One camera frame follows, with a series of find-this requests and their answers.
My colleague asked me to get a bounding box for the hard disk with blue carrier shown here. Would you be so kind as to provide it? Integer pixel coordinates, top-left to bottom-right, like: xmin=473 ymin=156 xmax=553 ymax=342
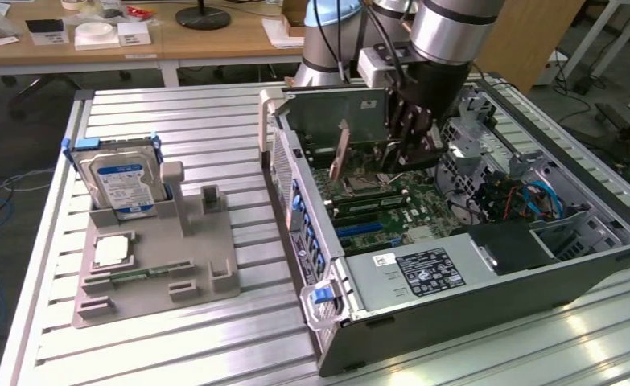
xmin=62 ymin=130 xmax=172 ymax=221

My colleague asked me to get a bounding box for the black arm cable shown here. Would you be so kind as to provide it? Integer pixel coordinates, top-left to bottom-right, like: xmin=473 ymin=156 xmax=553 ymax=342
xmin=311 ymin=0 xmax=349 ymax=84

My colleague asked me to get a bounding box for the graphics card with metal bracket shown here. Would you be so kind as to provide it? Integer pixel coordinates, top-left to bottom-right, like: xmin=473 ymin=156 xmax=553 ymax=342
xmin=326 ymin=120 xmax=402 ymax=184

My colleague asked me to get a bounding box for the silver disk bay cage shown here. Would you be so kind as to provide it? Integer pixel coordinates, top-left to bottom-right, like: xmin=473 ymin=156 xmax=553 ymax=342
xmin=436 ymin=116 xmax=557 ymax=202

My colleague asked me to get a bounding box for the plain white labelled box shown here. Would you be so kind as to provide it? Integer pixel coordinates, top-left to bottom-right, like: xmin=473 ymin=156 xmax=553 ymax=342
xmin=116 ymin=22 xmax=152 ymax=47

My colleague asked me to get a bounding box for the red packet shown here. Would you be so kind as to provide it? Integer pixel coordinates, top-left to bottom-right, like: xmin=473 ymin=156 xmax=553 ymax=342
xmin=124 ymin=4 xmax=158 ymax=21

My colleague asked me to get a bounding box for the blue wire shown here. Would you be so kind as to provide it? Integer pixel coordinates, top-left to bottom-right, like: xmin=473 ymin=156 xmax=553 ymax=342
xmin=522 ymin=180 xmax=566 ymax=220

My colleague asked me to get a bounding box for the wooden cabinet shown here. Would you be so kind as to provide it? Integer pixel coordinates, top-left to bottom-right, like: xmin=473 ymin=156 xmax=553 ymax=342
xmin=473 ymin=0 xmax=588 ymax=92

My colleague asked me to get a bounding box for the CPU socket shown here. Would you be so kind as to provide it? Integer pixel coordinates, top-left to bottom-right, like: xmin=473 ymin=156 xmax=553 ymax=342
xmin=341 ymin=175 xmax=389 ymax=196

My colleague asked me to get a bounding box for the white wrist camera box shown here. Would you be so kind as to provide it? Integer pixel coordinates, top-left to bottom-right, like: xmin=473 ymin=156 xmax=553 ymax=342
xmin=358 ymin=46 xmax=418 ymax=88

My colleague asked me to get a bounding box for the dark grey PC case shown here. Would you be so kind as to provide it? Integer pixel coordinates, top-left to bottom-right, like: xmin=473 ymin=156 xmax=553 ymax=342
xmin=258 ymin=71 xmax=630 ymax=379

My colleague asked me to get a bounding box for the red wire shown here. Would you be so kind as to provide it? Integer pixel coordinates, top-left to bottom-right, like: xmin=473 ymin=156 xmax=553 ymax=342
xmin=501 ymin=185 xmax=526 ymax=221

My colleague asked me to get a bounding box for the green loose RAM stick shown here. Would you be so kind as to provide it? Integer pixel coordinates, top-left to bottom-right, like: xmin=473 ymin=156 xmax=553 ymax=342
xmin=90 ymin=267 xmax=174 ymax=285

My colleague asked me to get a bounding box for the green motherboard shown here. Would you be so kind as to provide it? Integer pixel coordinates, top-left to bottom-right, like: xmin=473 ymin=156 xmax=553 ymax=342
xmin=298 ymin=132 xmax=472 ymax=258

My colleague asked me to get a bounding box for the grey parts rack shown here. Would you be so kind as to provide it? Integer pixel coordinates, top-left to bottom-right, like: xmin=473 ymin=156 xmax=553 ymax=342
xmin=71 ymin=159 xmax=245 ymax=330

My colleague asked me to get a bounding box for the grey power supply unit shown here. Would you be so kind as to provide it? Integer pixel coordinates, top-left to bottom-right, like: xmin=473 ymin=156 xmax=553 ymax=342
xmin=343 ymin=235 xmax=502 ymax=314

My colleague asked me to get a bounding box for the black round lamp base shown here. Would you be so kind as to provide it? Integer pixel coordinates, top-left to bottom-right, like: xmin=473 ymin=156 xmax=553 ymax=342
xmin=174 ymin=0 xmax=233 ymax=31

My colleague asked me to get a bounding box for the wooden desk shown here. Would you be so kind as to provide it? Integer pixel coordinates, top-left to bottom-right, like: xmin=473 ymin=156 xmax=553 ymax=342
xmin=0 ymin=0 xmax=456 ymax=78

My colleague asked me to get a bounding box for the brown cardboard box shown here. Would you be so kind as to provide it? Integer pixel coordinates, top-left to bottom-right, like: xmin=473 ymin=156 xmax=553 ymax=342
xmin=282 ymin=0 xmax=310 ymax=27

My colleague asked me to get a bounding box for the black chair base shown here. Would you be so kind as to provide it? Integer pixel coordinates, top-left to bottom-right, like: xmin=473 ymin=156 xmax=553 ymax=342
xmin=0 ymin=71 xmax=134 ymax=118

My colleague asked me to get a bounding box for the white desk frame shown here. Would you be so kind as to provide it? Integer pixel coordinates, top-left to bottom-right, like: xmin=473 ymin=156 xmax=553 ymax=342
xmin=561 ymin=0 xmax=630 ymax=109

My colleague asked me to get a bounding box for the white box with black lid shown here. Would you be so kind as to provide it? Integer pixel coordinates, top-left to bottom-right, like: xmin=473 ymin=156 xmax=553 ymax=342
xmin=24 ymin=18 xmax=71 ymax=46

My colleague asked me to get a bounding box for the silver chipset heatsink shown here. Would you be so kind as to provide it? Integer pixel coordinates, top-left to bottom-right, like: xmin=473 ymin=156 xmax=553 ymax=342
xmin=409 ymin=225 xmax=448 ymax=244

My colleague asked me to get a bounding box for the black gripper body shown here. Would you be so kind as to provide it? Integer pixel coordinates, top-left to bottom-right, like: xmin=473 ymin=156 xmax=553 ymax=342
xmin=394 ymin=59 xmax=474 ymax=122

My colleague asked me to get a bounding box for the blue expansion slot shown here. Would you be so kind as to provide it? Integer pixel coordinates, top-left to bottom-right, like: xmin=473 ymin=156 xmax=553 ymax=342
xmin=335 ymin=223 xmax=383 ymax=239

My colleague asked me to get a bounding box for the white paper stack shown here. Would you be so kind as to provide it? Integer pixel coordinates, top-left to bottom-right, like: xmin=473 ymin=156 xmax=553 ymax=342
xmin=262 ymin=18 xmax=306 ymax=49

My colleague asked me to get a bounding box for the white box with tape roll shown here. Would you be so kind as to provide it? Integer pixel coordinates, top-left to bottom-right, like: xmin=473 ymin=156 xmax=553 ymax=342
xmin=74 ymin=22 xmax=122 ymax=51

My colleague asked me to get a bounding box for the silver CPU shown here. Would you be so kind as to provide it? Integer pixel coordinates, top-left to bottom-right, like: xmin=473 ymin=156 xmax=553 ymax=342
xmin=92 ymin=235 xmax=134 ymax=266

